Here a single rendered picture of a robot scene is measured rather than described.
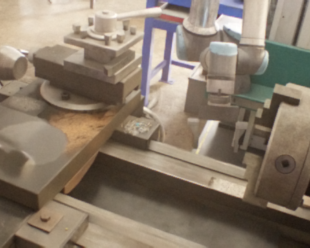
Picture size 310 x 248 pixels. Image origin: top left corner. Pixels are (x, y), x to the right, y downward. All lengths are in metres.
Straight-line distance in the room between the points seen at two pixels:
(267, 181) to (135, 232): 0.34
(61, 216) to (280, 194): 0.47
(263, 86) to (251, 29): 0.53
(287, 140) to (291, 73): 1.21
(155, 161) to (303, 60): 0.98
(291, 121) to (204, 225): 0.50
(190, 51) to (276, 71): 0.44
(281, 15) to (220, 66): 0.68
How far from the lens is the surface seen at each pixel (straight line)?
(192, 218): 1.21
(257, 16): 1.54
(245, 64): 1.52
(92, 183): 1.29
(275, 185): 0.82
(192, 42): 1.76
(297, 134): 0.79
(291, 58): 1.96
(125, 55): 1.19
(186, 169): 1.19
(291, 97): 0.81
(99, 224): 1.01
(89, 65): 1.18
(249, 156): 0.89
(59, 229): 0.95
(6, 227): 0.97
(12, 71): 1.09
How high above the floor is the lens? 1.57
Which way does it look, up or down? 33 degrees down
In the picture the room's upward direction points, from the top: 7 degrees clockwise
